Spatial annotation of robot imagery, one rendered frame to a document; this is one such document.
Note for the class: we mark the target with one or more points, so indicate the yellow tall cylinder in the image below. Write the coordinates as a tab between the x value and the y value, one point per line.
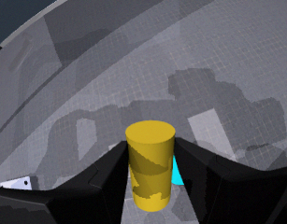
151	155

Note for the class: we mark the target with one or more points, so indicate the cyan circle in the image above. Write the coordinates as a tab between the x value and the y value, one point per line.
176	175

